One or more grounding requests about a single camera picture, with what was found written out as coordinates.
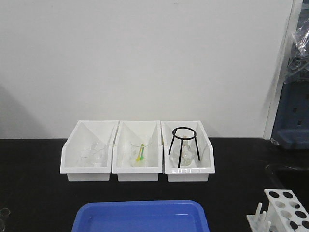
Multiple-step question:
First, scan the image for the white test tube rack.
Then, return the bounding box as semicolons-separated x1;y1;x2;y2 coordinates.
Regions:
246;189;309;232

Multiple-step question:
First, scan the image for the middle white storage bin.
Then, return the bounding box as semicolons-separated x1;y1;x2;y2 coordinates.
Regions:
112;120;163;182

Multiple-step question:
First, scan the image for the white storage bin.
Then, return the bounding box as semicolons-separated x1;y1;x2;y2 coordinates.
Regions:
112;120;163;182
161;121;215;182
60;120;119;182

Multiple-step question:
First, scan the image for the glass beaker in middle bin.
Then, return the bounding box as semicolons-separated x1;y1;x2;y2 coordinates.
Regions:
130;135;152;167

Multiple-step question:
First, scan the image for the green plastic spoon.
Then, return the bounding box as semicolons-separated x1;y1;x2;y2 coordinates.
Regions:
140;144;145;160

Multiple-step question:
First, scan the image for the yellow plastic spoon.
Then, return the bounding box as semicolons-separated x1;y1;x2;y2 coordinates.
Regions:
136;146;141;162

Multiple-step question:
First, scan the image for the glass flask under tripod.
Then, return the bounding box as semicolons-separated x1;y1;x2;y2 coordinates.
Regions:
170;140;196;168

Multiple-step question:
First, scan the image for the right white storage bin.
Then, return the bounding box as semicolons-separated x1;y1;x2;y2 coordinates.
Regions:
161;121;215;182

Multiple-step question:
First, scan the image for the glassware in left bin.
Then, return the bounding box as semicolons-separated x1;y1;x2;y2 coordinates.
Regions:
77;142;107;167

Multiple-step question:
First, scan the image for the left white storage bin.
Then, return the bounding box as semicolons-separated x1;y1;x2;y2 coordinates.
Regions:
60;120;119;182

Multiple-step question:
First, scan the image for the blue plastic tray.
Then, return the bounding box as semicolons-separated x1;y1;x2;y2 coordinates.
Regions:
72;200;210;232

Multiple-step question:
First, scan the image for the grey drying pegboard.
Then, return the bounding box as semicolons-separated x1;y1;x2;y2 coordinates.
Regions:
270;0;309;150

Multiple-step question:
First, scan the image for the black lab sink basin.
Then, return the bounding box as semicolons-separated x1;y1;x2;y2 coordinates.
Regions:
265;164;309;211

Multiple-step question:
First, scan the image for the plastic bag of pegs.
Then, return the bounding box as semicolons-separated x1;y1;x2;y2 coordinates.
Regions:
284;14;309;84

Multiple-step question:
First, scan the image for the clear glass beaker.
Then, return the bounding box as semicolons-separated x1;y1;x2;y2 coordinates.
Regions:
0;208;11;232

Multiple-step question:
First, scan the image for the black wire tripod stand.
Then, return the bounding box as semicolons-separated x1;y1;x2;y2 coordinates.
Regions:
168;127;201;168

